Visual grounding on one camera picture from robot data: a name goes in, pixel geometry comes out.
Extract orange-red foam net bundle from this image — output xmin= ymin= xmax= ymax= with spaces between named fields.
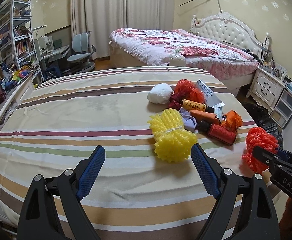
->
xmin=241 ymin=127 xmax=279 ymax=174

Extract red label black bottle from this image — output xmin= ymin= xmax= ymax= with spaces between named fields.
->
xmin=197 ymin=120 xmax=237 ymax=145

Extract orange paper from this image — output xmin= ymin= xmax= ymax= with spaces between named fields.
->
xmin=189 ymin=109 xmax=244 ymax=133

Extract yellow foam fruit net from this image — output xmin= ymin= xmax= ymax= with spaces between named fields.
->
xmin=148 ymin=108 xmax=198 ymax=163

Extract teal white stick sachet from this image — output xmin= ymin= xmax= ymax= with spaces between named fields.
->
xmin=213 ymin=105 xmax=222 ymax=122

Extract silver white powder sachet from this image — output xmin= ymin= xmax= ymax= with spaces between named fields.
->
xmin=195 ymin=80 xmax=225 ymax=108

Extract red-orange mesh net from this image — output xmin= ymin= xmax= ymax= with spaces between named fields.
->
xmin=173 ymin=79 xmax=205 ymax=103

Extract white foam ball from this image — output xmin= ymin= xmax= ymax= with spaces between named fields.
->
xmin=147 ymin=83 xmax=173 ymax=104

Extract black bag trash bin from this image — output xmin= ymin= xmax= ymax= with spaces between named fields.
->
xmin=241 ymin=102 xmax=284 ymax=150

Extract striped bed sheet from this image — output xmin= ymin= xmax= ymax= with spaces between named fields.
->
xmin=0 ymin=67 xmax=256 ymax=239

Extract plastic drawer unit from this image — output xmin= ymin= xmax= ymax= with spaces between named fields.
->
xmin=271 ymin=88 xmax=292 ymax=129

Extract lavender crumpled paper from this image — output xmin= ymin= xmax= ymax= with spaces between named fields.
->
xmin=179 ymin=107 xmax=197 ymax=133

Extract white bedside nightstand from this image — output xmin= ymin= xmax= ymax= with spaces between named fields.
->
xmin=246 ymin=67 xmax=285 ymax=114

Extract orange label brown bottle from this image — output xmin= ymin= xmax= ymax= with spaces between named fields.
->
xmin=182 ymin=99 xmax=214 ymax=113

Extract dark red ribbon cloth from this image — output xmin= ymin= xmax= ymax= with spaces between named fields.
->
xmin=168 ymin=93 xmax=185 ymax=111

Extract floral pink quilt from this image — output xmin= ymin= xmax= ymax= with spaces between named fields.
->
xmin=109 ymin=28 xmax=259 ymax=80

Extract grey blue desk chair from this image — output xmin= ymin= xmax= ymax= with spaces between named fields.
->
xmin=67 ymin=31 xmax=96 ymax=74

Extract grey study desk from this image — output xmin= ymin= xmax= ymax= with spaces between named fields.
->
xmin=34 ymin=36 xmax=70 ymax=81

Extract white round bedpost ball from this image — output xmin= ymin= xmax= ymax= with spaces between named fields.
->
xmin=169 ymin=54 xmax=186 ymax=67

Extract white tufted headboard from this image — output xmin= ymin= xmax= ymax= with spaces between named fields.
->
xmin=190 ymin=12 xmax=271 ymax=60

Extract white bookshelf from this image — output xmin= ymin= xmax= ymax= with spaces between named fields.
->
xmin=0 ymin=0 xmax=43 ymax=81

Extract beige curtains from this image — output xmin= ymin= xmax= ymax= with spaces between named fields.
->
xmin=71 ymin=0 xmax=175 ymax=58

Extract white bed frame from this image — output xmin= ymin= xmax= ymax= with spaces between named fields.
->
xmin=109 ymin=45 xmax=256 ymax=96

